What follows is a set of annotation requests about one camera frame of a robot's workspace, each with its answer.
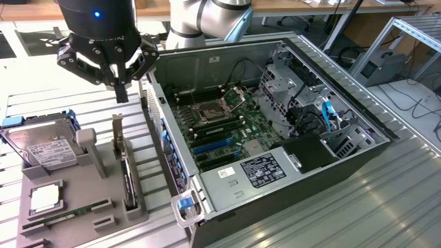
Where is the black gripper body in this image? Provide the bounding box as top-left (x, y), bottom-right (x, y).
top-left (56, 0), bottom-right (143, 88)

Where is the graphics card with metal bracket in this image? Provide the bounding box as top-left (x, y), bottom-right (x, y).
top-left (111, 113), bottom-right (139, 210)

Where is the CPU socket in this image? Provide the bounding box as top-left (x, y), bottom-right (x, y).
top-left (196, 102), bottom-right (228, 123)

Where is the metal socket cover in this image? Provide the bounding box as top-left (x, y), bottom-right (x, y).
top-left (220, 86), bottom-right (251, 111)

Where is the black installed RAM stick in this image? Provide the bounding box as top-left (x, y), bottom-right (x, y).
top-left (192, 120), bottom-right (248, 137)

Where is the silver drive cage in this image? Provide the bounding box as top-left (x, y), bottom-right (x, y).
top-left (257, 63), bottom-right (333, 135)

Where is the green motherboard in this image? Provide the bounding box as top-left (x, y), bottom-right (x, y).
top-left (168, 84), bottom-right (289, 173)

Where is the long wooden desk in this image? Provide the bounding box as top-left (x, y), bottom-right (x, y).
top-left (251, 0), bottom-right (435, 19)

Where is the silver chipset heatsink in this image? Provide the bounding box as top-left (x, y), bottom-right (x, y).
top-left (243, 143), bottom-right (269, 157)

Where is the grey parts rack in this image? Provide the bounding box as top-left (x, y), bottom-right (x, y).
top-left (15, 128), bottom-right (151, 248)

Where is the silver CPU chip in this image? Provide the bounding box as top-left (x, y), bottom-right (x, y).
top-left (30, 184), bottom-right (63, 211)

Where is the silver power supply unit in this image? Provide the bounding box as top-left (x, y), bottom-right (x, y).
top-left (197, 148), bottom-right (307, 214)

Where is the black plastic shroud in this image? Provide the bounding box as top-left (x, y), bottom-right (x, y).
top-left (280, 133), bottom-right (340, 174)

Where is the green RAM stick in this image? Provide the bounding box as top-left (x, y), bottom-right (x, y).
top-left (23, 200), bottom-right (109, 229)

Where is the silver disk bay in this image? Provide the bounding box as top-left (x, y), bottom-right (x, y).
top-left (319, 123), bottom-right (372, 160)

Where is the grey machine box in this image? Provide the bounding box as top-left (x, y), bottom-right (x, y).
top-left (357, 50), bottom-right (409, 87)

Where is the open black PC case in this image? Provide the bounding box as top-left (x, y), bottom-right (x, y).
top-left (136, 32), bottom-right (400, 248)

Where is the hard disk with blue bracket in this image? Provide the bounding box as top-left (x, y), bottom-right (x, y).
top-left (0, 110), bottom-right (84, 171)

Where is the black wire bundle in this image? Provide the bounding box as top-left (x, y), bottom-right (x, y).
top-left (288, 107), bottom-right (327, 135)

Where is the blue disk wire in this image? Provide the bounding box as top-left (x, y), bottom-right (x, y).
top-left (321, 101), bottom-right (337, 134)

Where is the aluminium frame rack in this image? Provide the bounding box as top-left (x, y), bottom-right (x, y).
top-left (348, 14), bottom-right (441, 81)

